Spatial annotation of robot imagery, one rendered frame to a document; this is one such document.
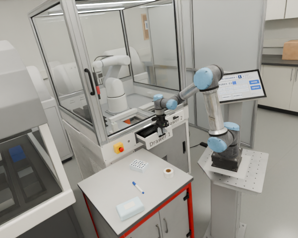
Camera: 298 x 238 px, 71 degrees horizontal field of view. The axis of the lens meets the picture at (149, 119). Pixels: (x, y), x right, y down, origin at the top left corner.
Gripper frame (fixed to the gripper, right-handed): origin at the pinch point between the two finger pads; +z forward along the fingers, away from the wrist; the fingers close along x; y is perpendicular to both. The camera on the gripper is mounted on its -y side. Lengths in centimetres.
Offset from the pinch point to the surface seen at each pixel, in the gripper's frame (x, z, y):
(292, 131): 233, 91, 28
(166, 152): 20.3, 36.7, -19.1
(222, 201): 9, 44, 53
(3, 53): -86, -82, -7
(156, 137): -4.2, 1.6, -1.3
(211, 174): 0, 15, 50
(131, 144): -19.3, 7.1, -17.6
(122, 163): -35.0, 14.5, -10.2
